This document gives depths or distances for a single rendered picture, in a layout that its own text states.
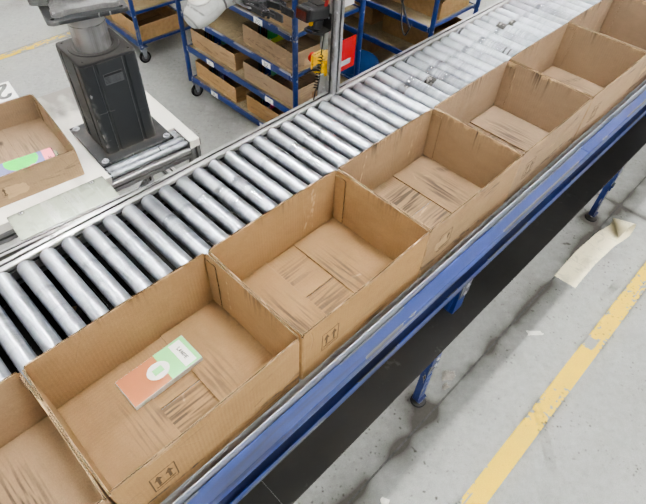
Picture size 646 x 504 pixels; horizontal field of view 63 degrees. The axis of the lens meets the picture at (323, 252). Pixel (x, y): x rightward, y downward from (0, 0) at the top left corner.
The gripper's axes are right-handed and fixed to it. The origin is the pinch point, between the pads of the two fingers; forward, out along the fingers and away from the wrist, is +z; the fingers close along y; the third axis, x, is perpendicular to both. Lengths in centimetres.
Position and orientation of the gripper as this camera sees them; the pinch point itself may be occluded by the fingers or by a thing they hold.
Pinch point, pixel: (282, 14)
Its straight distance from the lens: 223.8
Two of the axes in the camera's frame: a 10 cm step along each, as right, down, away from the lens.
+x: -0.3, 6.6, 7.5
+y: 7.1, -5.2, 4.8
